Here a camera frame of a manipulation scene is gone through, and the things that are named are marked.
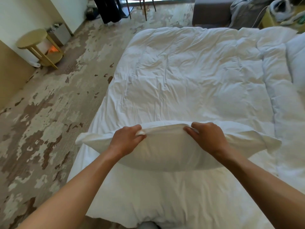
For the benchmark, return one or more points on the person's left hand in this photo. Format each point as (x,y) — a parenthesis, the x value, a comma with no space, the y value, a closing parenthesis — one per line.
(125,140)

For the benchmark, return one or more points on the person's right hand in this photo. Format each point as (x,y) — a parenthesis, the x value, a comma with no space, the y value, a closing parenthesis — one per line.
(209,139)

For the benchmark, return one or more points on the person's left thumb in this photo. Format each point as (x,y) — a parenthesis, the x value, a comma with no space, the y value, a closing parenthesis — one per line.
(140,138)

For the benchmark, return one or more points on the person's right thumb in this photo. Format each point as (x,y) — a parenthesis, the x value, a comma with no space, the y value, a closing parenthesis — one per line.
(189,133)

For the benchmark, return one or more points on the white pillow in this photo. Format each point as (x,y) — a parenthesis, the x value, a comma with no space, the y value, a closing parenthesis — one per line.
(296,59)
(176,146)

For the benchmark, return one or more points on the person's right forearm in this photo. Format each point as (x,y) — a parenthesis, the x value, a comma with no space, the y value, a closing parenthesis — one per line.
(264,186)

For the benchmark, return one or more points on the person's left forearm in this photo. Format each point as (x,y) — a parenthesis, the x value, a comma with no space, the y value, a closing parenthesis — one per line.
(71,190)

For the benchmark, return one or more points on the white duvet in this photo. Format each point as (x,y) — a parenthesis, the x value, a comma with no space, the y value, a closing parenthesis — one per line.
(190,92)

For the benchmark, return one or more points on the grey sofa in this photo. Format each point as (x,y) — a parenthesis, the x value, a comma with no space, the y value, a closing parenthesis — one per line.
(212,13)

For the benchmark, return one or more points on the grey waste bin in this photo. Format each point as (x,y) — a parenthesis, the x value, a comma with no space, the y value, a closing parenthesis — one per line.
(59,34)

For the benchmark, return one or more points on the dark hanging garment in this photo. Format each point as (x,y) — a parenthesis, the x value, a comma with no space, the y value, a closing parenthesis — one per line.
(108,9)

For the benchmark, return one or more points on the wooden chair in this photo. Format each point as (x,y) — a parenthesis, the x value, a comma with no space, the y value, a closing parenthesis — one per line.
(140,4)

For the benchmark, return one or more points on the grey blanket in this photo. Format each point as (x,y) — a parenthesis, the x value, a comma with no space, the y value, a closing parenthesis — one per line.
(247,11)

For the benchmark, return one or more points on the round wooden side table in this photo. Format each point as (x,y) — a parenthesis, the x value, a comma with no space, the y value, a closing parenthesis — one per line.
(39,47)

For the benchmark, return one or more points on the yellow side table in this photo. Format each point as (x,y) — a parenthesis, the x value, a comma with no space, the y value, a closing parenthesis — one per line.
(274,20)

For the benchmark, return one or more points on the white headphones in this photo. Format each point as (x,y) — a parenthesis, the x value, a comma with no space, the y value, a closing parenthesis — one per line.
(282,8)

